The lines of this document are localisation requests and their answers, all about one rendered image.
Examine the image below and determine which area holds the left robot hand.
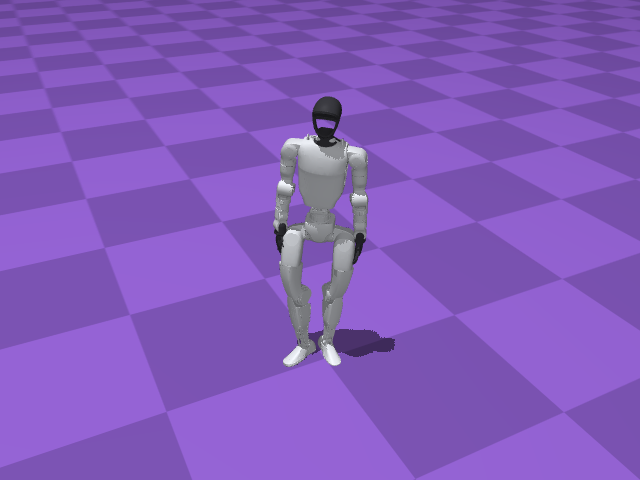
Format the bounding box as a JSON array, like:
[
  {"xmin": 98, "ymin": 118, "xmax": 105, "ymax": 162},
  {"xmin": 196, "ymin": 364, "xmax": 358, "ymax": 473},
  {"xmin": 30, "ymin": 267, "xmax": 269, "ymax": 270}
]
[{"xmin": 353, "ymin": 233, "xmax": 366, "ymax": 264}]

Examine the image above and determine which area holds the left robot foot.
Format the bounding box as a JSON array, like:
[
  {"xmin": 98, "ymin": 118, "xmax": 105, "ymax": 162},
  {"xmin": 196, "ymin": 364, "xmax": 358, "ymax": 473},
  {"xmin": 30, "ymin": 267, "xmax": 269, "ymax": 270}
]
[{"xmin": 318, "ymin": 335, "xmax": 341, "ymax": 366}]

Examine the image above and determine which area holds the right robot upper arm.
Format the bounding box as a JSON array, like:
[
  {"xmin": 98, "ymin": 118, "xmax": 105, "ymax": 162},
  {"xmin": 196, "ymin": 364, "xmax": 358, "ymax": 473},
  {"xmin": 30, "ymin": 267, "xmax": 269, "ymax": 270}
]
[{"xmin": 278, "ymin": 138, "xmax": 303, "ymax": 197}]

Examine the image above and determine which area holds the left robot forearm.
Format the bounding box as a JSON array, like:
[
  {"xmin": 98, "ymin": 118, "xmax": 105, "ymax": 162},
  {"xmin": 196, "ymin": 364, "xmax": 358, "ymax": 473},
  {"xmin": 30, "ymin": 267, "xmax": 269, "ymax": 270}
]
[{"xmin": 352, "ymin": 192, "xmax": 368, "ymax": 239}]

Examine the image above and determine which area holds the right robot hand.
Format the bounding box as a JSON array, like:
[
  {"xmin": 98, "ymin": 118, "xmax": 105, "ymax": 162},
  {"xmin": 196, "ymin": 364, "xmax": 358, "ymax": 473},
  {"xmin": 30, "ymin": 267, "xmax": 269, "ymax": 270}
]
[{"xmin": 274, "ymin": 223, "xmax": 287, "ymax": 254}]

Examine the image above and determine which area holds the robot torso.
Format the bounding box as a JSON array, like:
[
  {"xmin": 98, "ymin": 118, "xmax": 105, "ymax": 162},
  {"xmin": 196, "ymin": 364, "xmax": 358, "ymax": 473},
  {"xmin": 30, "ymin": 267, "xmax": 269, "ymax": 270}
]
[{"xmin": 298, "ymin": 134, "xmax": 350, "ymax": 243}]

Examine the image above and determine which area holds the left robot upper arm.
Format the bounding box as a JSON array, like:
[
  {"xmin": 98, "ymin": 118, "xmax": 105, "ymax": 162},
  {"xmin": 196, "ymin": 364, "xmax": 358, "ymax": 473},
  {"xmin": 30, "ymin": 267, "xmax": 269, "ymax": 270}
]
[{"xmin": 347, "ymin": 146, "xmax": 368, "ymax": 207}]

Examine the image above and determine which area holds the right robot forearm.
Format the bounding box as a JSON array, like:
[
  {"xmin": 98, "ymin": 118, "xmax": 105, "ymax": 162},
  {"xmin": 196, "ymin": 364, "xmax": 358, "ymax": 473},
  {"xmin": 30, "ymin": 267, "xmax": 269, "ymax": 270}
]
[{"xmin": 273, "ymin": 180, "xmax": 291, "ymax": 232}]

